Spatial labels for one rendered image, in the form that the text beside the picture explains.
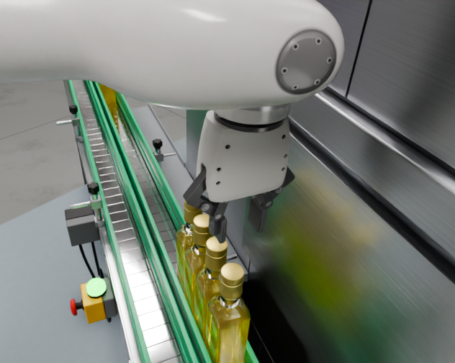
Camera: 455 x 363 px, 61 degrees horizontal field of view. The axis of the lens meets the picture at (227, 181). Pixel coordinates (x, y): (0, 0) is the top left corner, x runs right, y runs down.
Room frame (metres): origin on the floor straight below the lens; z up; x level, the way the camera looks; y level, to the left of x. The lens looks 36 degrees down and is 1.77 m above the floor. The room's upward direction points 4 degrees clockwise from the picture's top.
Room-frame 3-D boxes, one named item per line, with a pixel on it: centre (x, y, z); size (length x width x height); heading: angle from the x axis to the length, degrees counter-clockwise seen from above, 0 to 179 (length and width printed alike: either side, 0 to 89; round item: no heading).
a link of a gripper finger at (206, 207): (0.36, 0.02, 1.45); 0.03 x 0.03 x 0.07; 27
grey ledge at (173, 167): (1.03, 0.18, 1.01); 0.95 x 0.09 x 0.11; 26
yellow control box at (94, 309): (0.58, 0.29, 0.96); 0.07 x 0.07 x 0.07; 26
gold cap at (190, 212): (0.53, 0.06, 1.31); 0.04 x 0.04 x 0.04
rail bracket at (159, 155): (0.99, 0.20, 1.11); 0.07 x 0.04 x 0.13; 116
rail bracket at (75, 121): (1.15, 0.55, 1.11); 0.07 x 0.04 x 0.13; 116
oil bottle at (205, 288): (0.43, 0.01, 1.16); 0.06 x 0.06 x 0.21; 26
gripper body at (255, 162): (0.38, -0.02, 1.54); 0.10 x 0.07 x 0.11; 117
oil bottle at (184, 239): (0.53, 0.06, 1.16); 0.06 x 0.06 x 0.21; 26
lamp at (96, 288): (0.58, 0.29, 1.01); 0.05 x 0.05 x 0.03
